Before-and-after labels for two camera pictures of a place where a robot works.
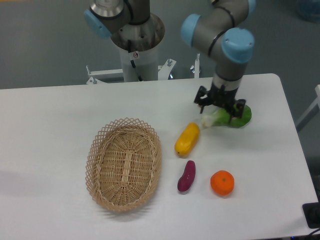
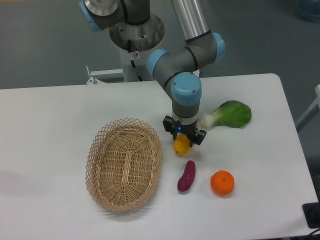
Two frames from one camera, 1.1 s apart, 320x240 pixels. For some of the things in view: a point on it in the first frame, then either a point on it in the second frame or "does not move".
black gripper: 221,97 to 172,126
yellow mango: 187,139 does not move
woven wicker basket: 123,164 does not move
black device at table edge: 311,212 does not move
